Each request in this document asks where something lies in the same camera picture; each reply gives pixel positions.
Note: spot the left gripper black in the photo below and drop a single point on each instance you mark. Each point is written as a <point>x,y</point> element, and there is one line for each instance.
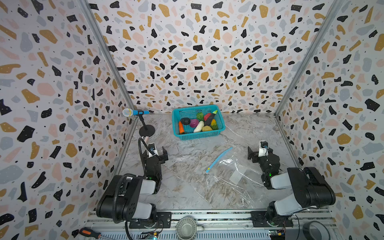
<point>155,158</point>

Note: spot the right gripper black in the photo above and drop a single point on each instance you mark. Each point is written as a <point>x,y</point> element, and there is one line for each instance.
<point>261,157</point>

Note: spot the clear zip top bag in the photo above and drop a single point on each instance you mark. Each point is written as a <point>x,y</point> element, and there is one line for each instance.
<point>234,182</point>

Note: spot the teal plastic basket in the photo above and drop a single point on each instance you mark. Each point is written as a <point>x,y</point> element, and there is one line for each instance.
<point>191,113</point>

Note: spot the red toy pepper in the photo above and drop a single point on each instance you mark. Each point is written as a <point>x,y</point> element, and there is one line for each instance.
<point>207,116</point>

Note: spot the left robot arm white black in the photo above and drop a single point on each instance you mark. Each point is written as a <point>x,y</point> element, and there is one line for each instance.
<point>120,201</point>

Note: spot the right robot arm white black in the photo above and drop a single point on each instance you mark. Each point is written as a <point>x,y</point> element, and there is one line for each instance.
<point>310,189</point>

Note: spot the blue microphone on stand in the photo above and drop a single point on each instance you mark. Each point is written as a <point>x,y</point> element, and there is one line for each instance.
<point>145,130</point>

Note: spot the orange toy carrot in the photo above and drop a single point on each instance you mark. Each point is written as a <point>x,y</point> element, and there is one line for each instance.
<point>181,128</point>

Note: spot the black toy avocado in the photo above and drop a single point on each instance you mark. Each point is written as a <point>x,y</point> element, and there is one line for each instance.
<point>185,121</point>

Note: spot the purple toy onion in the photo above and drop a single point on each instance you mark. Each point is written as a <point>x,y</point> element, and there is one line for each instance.
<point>194,123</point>

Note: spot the yellow green toy mango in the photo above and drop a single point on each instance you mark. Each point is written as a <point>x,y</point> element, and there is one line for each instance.
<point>214,125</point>

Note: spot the green toy leaf vegetable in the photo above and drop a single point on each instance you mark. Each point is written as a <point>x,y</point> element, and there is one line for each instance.
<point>200,116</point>

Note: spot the grey tape roll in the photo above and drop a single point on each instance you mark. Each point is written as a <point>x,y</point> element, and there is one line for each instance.
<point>315,230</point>

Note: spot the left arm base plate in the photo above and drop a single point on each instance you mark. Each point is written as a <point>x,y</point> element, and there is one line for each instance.
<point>160,220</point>

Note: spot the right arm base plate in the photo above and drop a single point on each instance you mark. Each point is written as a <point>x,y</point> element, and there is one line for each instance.
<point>264,219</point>

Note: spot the aluminium rail frame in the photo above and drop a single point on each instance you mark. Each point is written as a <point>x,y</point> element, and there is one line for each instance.
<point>219,225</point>

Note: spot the orange handled screwdriver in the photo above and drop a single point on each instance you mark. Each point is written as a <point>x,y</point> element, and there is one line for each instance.
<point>86,232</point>

